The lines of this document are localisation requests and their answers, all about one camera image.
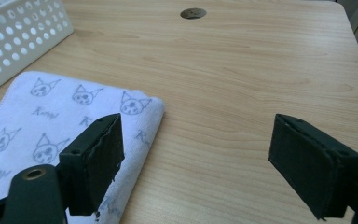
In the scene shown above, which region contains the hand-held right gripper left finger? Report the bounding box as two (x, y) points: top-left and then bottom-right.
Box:
(58, 113), (126, 217)

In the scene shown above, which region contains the white towel with cat print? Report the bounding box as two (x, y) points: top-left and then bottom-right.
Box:
(0, 70), (166, 224)

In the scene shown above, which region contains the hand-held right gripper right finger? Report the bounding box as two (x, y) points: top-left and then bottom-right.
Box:
(268, 113), (358, 221)

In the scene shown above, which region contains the white perforated basket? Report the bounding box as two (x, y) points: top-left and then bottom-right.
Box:
(0, 0), (75, 101)

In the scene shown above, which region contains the round cable hole cover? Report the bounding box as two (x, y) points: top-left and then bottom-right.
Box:
(180, 7), (208, 20)

